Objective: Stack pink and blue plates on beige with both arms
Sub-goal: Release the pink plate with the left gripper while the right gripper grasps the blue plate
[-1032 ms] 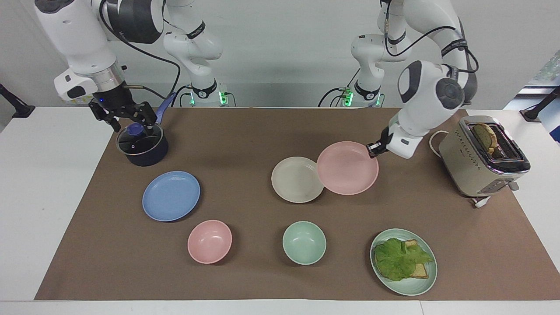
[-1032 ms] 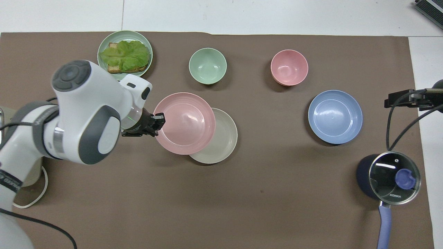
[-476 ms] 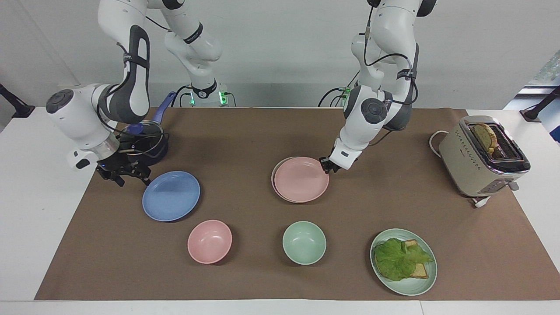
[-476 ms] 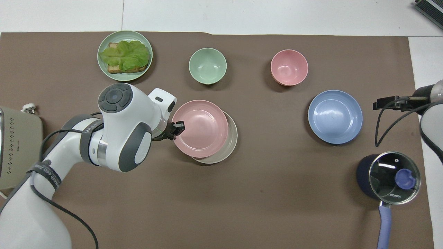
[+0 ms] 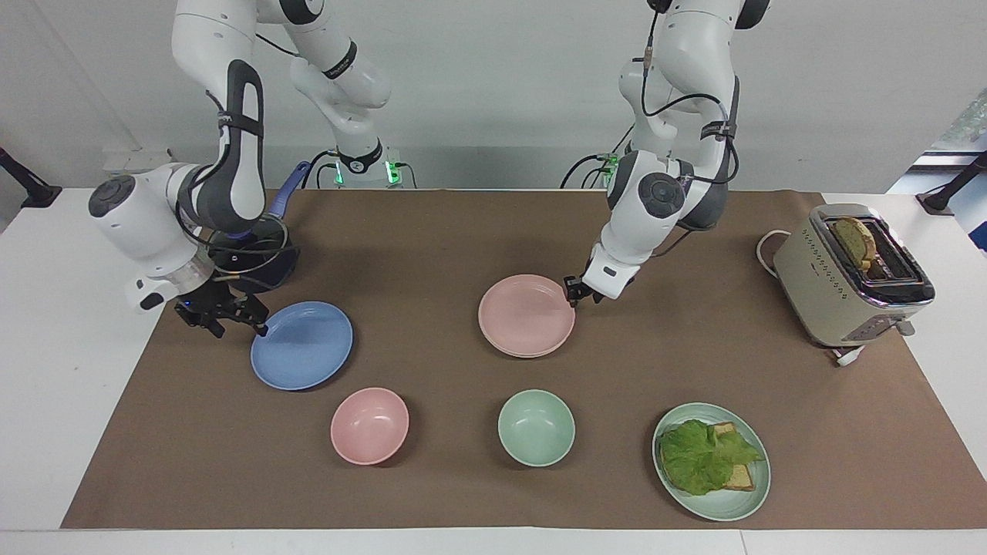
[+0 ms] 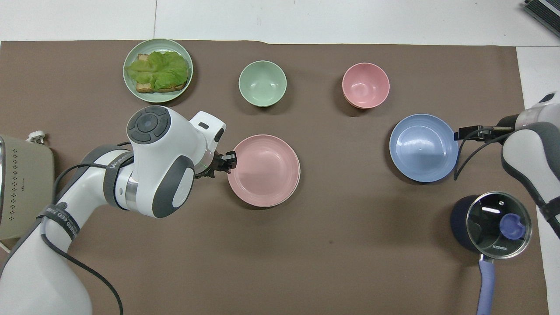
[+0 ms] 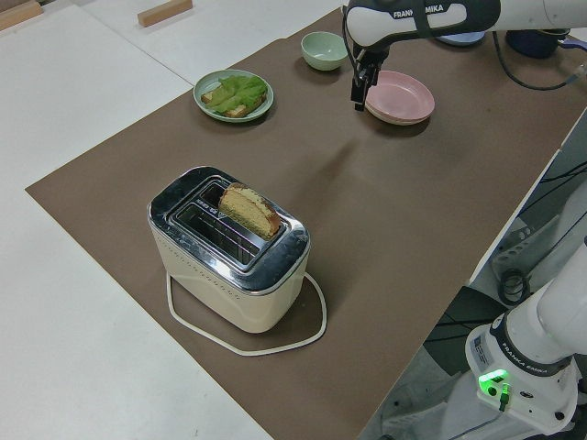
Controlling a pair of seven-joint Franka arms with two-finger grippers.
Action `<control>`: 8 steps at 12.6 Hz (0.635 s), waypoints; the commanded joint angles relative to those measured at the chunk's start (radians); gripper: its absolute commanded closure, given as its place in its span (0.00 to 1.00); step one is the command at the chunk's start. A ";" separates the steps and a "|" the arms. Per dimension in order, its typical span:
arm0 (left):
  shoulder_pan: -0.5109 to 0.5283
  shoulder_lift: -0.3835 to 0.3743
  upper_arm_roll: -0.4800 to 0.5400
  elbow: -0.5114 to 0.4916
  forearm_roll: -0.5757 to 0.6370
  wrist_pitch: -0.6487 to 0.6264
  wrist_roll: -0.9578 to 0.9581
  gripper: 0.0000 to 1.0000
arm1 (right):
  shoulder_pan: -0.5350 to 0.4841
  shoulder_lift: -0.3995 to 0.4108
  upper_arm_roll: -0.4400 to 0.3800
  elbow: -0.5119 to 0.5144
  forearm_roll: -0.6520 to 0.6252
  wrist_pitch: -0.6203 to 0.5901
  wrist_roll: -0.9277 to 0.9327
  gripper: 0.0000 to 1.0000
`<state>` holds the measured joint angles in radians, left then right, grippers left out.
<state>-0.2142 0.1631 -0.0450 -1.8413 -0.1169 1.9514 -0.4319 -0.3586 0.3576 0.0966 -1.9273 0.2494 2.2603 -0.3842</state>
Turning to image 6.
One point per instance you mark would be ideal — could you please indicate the green bowl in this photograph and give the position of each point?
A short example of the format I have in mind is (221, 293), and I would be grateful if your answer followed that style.
(262, 83)

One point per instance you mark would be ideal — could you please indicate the pink plate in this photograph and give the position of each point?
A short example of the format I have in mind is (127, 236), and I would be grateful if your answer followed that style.
(264, 170)

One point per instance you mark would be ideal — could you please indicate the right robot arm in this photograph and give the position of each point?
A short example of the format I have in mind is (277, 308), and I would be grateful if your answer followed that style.
(531, 153)

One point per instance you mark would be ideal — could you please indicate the beige appliance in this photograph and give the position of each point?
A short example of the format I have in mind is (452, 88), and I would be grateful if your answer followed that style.
(26, 188)

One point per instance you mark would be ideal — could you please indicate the glass lid blue knob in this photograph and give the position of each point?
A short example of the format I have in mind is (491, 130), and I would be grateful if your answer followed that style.
(494, 227)

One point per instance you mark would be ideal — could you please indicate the green plate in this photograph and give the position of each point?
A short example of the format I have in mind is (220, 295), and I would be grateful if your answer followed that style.
(131, 87)

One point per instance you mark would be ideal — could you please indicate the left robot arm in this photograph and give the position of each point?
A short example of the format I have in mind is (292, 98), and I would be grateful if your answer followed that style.
(153, 175)

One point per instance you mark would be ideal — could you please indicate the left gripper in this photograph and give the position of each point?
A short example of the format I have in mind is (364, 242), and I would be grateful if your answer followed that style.
(215, 164)

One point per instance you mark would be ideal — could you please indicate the blue plate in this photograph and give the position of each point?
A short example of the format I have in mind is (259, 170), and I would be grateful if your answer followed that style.
(422, 148)

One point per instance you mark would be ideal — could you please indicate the white plug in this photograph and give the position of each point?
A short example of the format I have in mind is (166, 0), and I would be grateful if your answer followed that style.
(36, 137)

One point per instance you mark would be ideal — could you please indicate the toast slice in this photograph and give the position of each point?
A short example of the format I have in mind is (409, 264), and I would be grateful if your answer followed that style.
(145, 87)

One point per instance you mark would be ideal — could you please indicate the green lettuce leaf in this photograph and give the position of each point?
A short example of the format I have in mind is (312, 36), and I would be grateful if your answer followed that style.
(159, 70)

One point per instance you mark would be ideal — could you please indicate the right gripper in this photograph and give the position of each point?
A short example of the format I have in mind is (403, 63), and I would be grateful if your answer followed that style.
(507, 122)

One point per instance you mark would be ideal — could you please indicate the pink bowl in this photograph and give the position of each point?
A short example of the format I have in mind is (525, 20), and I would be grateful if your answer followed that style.
(365, 85)

